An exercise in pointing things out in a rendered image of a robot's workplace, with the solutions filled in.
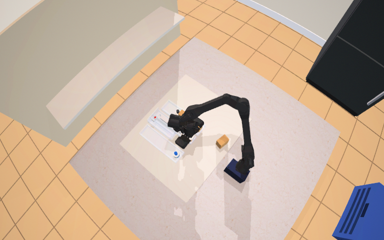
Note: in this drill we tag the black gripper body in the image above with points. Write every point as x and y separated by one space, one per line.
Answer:
183 142

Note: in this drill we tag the orange rectangular block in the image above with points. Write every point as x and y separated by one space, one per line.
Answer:
222 141

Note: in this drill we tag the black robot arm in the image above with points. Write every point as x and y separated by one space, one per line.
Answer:
241 104

